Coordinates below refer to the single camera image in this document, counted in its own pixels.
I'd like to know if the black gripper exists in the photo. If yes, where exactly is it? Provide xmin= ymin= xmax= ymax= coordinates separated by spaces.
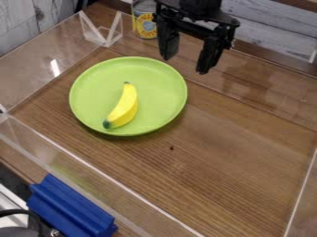
xmin=155 ymin=0 xmax=240 ymax=75

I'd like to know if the yellow toy banana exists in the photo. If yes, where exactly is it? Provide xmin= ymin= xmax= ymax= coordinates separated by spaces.
xmin=103 ymin=81 xmax=139 ymax=130

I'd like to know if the green plate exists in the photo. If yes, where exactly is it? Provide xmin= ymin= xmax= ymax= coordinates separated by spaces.
xmin=69 ymin=56 xmax=187 ymax=136

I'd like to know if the yellow labelled tin can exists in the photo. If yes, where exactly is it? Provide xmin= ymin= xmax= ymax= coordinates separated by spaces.
xmin=131 ymin=0 xmax=157 ymax=40

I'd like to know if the blue plastic clamp block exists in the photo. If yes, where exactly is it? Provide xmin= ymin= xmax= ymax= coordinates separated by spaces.
xmin=26 ymin=174 xmax=117 ymax=237

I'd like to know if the clear acrylic triangular bracket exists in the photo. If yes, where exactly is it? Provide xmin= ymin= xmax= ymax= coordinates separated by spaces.
xmin=78 ymin=11 xmax=123 ymax=48

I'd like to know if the clear acrylic enclosure wall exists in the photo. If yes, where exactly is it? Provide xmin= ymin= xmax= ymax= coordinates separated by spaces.
xmin=0 ymin=112 xmax=204 ymax=237

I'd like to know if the black cable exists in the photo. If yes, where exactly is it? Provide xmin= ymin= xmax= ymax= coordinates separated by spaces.
xmin=0 ymin=208 xmax=41 ymax=237

